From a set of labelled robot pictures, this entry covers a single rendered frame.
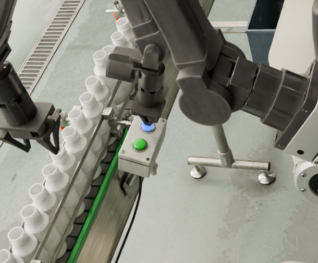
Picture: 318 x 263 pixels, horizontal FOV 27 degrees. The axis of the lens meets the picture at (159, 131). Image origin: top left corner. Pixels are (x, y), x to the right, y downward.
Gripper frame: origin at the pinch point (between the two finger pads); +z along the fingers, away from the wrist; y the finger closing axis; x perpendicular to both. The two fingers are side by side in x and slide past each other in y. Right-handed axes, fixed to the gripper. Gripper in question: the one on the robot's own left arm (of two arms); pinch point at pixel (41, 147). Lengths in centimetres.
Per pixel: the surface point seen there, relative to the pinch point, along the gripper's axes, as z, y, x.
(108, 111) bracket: 28.0, -9.5, 35.0
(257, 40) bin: 48, 15, 86
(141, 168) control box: 32.5, 3.0, 21.5
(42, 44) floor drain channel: 139, -152, 186
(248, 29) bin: 45, 12, 87
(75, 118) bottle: 23.4, -14.3, 28.0
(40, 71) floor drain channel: 139, -142, 163
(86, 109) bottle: 26.1, -14.5, 33.6
